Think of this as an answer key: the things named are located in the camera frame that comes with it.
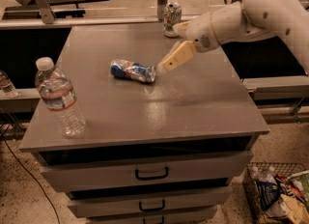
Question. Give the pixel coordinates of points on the left metal bracket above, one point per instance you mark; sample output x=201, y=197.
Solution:
x=47, y=15

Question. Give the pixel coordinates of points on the green white soda can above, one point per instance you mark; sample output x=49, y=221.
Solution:
x=172, y=16

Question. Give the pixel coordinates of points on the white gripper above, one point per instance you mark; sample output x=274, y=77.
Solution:
x=201, y=32

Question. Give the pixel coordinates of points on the blue silver redbull can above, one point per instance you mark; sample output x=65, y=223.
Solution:
x=130, y=70

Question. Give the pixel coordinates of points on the yellow paper bag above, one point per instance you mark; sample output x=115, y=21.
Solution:
x=290, y=208

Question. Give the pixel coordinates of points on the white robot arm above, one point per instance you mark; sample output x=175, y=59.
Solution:
x=242, y=21

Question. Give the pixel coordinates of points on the water bottle on shelf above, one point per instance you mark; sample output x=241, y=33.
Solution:
x=7, y=86

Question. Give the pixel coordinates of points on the small bottle in basket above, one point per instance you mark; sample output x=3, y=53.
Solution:
x=267, y=175

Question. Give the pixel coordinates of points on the drawer black handle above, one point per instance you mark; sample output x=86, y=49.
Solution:
x=152, y=206
x=151, y=175

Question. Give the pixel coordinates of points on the wire basket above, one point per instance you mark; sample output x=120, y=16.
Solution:
x=292, y=180

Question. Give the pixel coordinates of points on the top drawer black handle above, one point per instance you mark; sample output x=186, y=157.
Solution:
x=151, y=175

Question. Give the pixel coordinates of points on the middle drawer black handle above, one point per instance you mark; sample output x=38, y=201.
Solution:
x=152, y=206

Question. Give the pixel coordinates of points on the clear plastic water bottle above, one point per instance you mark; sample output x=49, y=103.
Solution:
x=59, y=97

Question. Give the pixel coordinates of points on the grey drawer cabinet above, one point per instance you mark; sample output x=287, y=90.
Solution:
x=198, y=120

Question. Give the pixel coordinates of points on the dark snack bag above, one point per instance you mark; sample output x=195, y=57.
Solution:
x=268, y=192

